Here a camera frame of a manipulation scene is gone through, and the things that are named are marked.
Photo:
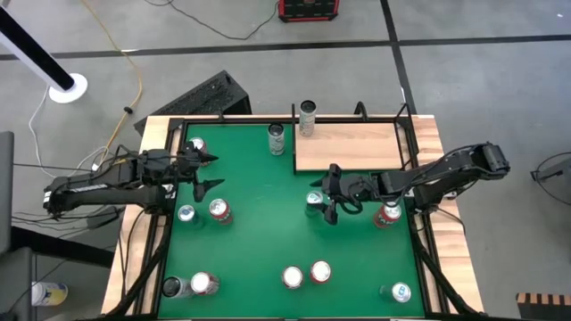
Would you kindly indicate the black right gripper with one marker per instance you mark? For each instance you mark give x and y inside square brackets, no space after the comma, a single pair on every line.
[359,187]

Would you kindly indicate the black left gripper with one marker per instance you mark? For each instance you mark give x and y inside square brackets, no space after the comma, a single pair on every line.
[184,169]

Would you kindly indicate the red Fanta can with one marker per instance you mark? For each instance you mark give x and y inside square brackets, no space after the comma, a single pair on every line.
[320,271]
[219,208]
[387,215]

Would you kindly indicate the tall white Celsius can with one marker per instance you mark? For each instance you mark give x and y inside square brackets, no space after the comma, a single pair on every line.
[176,287]
[307,122]
[276,142]

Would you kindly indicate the red Coca-Cola Star Wars can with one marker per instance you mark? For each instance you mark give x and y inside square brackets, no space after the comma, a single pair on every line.
[201,282]
[293,276]

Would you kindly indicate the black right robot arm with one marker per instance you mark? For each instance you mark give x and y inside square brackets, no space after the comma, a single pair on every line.
[446,171]

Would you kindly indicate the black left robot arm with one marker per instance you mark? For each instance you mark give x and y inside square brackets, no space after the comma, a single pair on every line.
[98,183]

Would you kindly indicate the green table mat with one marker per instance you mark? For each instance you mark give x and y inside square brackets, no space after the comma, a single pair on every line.
[259,249]

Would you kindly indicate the black power adapter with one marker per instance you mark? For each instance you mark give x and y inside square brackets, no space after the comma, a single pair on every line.
[103,220]

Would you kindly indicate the red black tool case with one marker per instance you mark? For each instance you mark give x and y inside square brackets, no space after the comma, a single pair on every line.
[308,9]

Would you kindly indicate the white yellow container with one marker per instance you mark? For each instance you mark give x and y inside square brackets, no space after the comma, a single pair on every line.
[49,294]

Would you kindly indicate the grey cabinet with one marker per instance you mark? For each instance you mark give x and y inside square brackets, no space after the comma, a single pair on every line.
[5,191]

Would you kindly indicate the black white pole stand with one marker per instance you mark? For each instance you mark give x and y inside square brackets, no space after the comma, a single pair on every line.
[35,53]

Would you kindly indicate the orange black striped block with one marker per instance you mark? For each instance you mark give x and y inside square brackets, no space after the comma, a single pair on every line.
[544,307]

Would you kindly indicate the wooden shelf with black frame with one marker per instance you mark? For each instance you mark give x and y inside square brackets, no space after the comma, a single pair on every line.
[348,147]

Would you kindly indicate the black metal table frame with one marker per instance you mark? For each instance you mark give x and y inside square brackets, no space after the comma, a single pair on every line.
[241,120]

